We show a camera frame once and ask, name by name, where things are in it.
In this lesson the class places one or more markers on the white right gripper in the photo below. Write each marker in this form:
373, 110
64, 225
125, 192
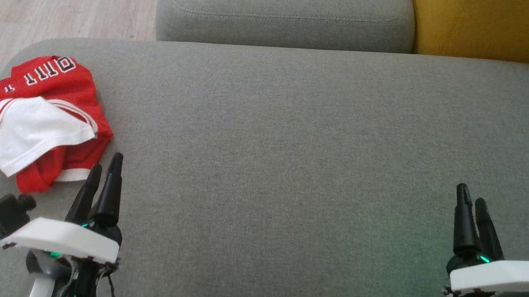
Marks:
504, 276

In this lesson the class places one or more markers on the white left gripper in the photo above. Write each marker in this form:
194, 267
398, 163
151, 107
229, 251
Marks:
60, 239

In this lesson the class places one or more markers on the red basketball jersey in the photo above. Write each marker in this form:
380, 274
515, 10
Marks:
48, 81

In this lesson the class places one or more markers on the large grey sofa seat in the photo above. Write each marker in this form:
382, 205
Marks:
291, 171

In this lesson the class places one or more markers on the yellow sofa backrest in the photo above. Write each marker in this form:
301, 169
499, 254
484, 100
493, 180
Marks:
497, 25

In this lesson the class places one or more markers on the small grey sofa cushion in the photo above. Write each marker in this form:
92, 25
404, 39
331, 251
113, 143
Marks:
285, 6

